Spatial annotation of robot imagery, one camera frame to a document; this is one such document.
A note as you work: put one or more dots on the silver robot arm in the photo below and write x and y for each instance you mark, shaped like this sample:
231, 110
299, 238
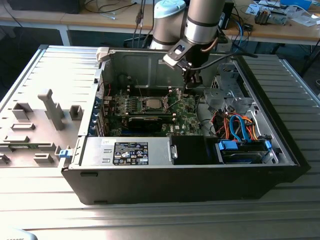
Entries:
202, 22

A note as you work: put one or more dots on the grey rounded device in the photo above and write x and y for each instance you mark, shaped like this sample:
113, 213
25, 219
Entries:
15, 236

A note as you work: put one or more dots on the thin metal locking lever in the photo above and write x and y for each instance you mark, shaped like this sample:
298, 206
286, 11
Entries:
140, 89

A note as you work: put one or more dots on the black plastic shroud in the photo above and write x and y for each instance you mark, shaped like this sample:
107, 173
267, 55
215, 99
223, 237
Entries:
190, 150

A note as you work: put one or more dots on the black PC case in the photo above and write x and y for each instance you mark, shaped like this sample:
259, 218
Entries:
162, 185

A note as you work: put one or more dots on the silver green CPU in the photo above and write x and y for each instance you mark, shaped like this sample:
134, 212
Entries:
153, 103

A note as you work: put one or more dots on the black computer box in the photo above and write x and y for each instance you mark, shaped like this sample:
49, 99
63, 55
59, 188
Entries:
45, 6

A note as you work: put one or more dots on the white paper sheets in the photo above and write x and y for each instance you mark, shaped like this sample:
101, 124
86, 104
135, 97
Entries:
302, 17

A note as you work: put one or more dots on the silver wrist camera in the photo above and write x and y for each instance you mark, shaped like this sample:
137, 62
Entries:
176, 53

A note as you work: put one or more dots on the blue box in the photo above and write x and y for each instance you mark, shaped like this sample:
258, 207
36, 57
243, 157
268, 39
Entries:
297, 3

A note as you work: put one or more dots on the green motherboard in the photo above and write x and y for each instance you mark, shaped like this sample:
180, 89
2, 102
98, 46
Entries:
185, 117

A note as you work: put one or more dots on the blue plastic clip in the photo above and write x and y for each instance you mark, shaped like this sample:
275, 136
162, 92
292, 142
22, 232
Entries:
65, 153

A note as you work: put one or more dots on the silver power supply unit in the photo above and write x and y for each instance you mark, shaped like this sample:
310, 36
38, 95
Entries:
92, 150

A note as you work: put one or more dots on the green RAM stick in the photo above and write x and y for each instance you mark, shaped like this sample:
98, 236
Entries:
25, 147

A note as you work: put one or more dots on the black graphics card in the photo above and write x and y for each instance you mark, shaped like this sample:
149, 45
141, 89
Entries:
145, 125

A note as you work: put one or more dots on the upright black device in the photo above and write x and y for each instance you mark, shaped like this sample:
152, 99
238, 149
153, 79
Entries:
228, 15

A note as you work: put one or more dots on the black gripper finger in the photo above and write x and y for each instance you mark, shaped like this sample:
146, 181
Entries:
192, 78

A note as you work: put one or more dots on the beige plastic case latch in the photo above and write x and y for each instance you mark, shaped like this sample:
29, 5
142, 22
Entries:
103, 53

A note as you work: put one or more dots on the black RAM slot bank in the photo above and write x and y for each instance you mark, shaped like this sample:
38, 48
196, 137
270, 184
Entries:
150, 92
140, 114

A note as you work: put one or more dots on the grey plastic parts rack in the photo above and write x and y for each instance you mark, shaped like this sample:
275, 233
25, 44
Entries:
53, 112

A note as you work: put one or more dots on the light wooden desk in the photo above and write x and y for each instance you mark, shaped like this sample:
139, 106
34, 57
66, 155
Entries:
275, 31
82, 17

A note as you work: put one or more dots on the CPU socket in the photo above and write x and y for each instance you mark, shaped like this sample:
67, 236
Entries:
164, 102

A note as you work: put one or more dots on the silver metal drive cage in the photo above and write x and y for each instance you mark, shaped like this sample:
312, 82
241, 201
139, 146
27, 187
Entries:
220, 97

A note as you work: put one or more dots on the finned metal heat sink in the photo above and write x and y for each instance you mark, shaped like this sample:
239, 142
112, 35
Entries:
262, 16

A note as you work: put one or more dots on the grey metal drive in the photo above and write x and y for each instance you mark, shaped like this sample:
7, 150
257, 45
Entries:
278, 17

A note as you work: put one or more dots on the hard disk in blue carrier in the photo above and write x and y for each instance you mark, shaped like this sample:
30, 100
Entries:
240, 152

